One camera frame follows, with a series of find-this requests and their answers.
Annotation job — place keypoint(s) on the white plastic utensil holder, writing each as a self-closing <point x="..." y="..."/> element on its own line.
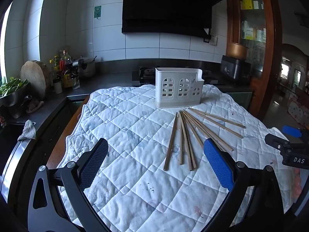
<point x="169" y="96"/>

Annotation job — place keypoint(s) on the steel bowl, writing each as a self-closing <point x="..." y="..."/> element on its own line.
<point x="12" y="101"/>

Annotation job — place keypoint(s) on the white quilted mat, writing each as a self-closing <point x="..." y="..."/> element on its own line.
<point x="135" y="137"/>

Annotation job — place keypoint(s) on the white green box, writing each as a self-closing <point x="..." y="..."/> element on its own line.
<point x="248" y="30"/>

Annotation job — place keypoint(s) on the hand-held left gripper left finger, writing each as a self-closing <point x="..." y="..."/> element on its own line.
<point x="94" y="164"/>

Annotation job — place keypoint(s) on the round wooden cutting board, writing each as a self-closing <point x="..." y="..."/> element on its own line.
<point x="33" y="77"/>

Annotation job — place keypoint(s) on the grey dish cloth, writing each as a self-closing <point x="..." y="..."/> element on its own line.
<point x="27" y="130"/>

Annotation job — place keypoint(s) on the wooden glass-door cabinet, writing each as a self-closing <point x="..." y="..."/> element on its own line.
<point x="270" y="53"/>

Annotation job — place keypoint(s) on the small glass jar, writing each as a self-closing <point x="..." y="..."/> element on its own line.
<point x="76" y="83"/>

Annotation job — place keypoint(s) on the green leafy vegetables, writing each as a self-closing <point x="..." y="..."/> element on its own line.
<point x="10" y="85"/>

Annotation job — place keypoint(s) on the green bottle yellow cap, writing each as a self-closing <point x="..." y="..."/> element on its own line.
<point x="56" y="64"/>

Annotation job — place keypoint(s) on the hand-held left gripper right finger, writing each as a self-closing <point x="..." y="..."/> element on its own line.
<point x="218" y="166"/>

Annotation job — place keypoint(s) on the black range hood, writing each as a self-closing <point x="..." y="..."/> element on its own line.
<point x="166" y="4"/>

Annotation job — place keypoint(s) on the pile of wooden chopsticks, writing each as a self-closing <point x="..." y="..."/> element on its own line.
<point x="171" y="140"/>

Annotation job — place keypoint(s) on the clear bottle yellow cap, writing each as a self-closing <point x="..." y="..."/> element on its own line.
<point x="51" y="72"/>

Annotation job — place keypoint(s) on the black countertop appliance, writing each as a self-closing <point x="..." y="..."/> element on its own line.
<point x="235" y="71"/>

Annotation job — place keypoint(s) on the yellow box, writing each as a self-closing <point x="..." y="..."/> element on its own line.
<point x="246" y="3"/>

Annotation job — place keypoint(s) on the wall socket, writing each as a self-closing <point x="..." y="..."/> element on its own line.
<point x="213" y="40"/>

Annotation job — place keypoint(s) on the steel cooking pot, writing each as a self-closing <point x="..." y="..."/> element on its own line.
<point x="88" y="69"/>

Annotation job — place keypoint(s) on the black gas stove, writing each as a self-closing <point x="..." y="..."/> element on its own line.
<point x="144" y="76"/>

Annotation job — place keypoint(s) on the green wall hook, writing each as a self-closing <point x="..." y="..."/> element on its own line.
<point x="97" y="11"/>

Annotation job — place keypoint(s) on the clear oil bottle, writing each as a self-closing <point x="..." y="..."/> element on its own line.
<point x="66" y="59"/>

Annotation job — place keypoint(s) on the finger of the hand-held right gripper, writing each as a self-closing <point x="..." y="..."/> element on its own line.
<point x="276" y="141"/>
<point x="292" y="130"/>

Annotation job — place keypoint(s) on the steel sink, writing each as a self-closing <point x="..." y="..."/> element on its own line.
<point x="9" y="145"/>

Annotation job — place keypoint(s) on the brown rag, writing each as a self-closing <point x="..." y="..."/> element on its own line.
<point x="35" y="106"/>

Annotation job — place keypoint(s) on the white spice jar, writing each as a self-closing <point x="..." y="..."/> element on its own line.
<point x="58" y="87"/>

